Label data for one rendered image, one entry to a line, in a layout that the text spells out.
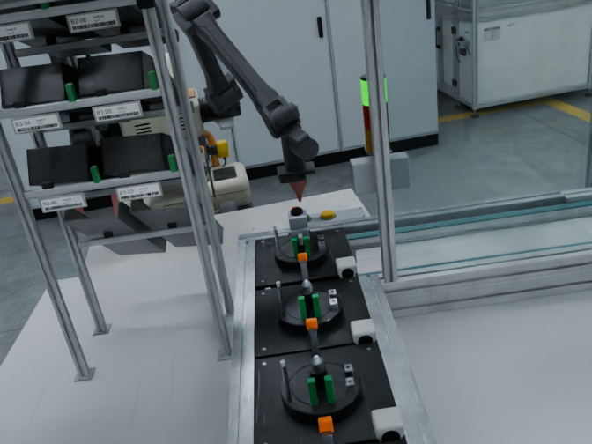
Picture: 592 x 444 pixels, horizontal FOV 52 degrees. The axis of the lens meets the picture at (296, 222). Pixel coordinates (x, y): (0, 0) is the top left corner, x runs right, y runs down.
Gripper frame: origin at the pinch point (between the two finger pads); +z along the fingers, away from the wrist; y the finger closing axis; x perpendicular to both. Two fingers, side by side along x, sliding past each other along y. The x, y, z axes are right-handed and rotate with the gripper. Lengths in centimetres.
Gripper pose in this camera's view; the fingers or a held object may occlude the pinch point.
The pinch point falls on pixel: (299, 198)
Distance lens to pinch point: 167.5
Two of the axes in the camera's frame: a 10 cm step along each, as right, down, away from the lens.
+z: 1.2, 8.8, 4.6
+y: 9.9, -1.4, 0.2
